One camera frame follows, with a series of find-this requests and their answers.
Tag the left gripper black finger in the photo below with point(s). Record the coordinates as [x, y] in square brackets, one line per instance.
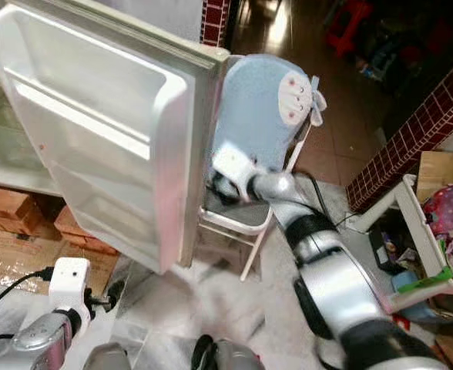
[115, 291]

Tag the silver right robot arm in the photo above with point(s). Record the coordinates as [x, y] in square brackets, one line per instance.
[342, 285]

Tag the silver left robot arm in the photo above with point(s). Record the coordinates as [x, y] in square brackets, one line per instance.
[41, 343]

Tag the white open fridge door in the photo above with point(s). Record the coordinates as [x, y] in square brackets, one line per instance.
[103, 116]

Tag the white fridge body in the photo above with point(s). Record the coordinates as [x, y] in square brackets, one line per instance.
[3, 146]

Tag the white folding chair grey seat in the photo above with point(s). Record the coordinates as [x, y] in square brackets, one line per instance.
[230, 227]

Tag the grey left robot leg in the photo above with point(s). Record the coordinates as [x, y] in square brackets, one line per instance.
[107, 358]

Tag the red brick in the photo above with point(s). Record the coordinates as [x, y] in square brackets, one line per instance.
[5, 210]
[78, 231]

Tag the flat brown cardboard sheet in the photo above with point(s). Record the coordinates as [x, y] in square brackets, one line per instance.
[18, 262]

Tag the light blue plush pillow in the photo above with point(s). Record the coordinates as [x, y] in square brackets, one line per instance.
[257, 100]

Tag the white shelf table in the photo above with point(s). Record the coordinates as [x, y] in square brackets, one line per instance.
[415, 223]

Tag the red plastic stool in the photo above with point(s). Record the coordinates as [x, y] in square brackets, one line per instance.
[350, 25]

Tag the pink bag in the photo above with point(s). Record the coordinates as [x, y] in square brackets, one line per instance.
[450, 216]

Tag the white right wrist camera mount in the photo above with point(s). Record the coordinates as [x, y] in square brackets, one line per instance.
[233, 163]

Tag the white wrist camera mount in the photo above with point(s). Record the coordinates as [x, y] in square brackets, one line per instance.
[69, 281]
[233, 163]

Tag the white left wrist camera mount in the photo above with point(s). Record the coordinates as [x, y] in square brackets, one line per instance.
[69, 281]

